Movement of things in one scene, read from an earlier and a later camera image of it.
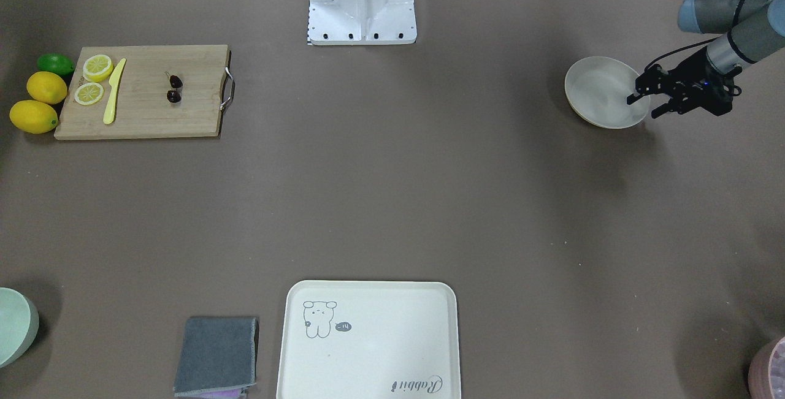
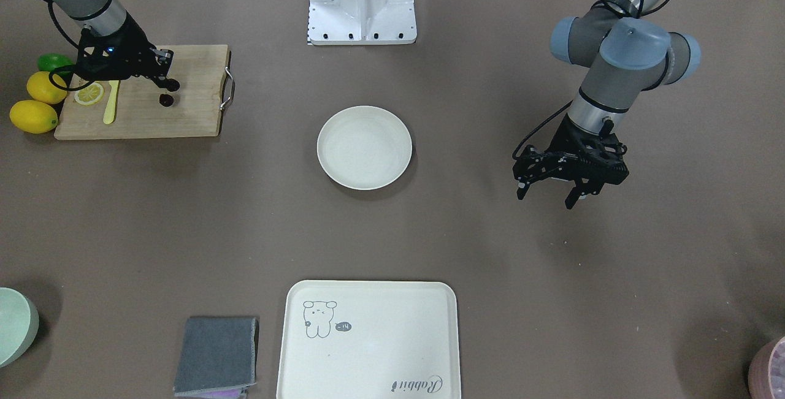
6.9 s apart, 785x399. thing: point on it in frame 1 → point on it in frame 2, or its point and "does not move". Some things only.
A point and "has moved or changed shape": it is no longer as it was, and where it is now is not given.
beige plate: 597,89 has moved or changed shape
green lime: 56,63 does not move
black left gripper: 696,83 → 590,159
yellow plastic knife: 114,81 does not move
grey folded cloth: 218,357 does not move
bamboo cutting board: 140,108 does not move
